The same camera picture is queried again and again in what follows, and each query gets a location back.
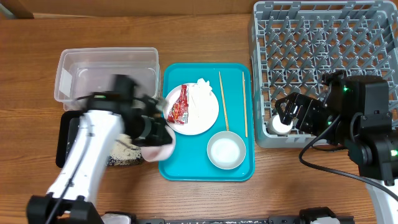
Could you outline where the teal plastic serving tray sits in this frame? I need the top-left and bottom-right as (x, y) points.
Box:
(159, 63), (255, 182)

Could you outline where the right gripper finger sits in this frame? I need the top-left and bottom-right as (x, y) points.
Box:
(295, 118), (314, 133)
(275, 93), (299, 125)

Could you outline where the wooden chopstick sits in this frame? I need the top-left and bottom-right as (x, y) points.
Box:
(242, 71), (248, 138)
(218, 71), (229, 131)

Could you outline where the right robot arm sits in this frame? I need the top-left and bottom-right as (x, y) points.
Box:
(275, 70), (397, 223)

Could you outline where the clear plastic waste bin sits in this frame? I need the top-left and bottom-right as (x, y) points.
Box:
(54, 47), (160, 111)

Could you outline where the black rectangular tray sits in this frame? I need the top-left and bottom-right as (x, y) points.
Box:
(55, 111), (83, 168)

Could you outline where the grey bowl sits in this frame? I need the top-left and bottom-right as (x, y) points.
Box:
(206, 131), (246, 170)

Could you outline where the white cup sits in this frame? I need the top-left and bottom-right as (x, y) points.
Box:
(267, 114), (293, 135)

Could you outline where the large white round plate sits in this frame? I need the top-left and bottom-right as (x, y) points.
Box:
(167, 83), (220, 135)

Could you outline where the right wooden chopstick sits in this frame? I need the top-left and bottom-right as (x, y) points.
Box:
(242, 71), (248, 138)

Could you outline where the grey plastic dish rack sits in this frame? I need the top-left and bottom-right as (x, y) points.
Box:
(248, 1), (397, 148)

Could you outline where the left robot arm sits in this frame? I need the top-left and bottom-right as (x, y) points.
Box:
(26, 75), (175, 224)

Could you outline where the white paper napkin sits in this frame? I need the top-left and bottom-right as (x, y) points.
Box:
(190, 78), (212, 103)

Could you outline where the left wooden chopstick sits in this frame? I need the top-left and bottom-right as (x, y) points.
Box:
(218, 71), (229, 131)

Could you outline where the red sauce packet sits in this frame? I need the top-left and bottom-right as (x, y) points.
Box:
(167, 85), (188, 124)

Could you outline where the pile of rice grains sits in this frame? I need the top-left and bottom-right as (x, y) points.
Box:
(108, 134), (144, 166)

